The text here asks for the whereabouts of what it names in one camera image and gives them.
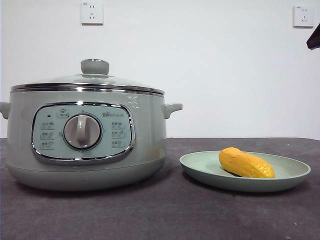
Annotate yellow corn cob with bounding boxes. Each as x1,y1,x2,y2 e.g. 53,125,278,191
218,146,275,179

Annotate pale green round plate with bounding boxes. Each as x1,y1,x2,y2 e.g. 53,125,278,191
179,150,312,193

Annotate glass lid with green knob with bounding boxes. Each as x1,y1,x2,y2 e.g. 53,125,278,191
10,58,166,98

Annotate pale green electric steamer pot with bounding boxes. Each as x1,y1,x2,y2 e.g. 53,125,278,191
0,88,183,193

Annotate white wall socket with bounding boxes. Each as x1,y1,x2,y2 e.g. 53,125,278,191
292,6,315,28
80,1,104,25

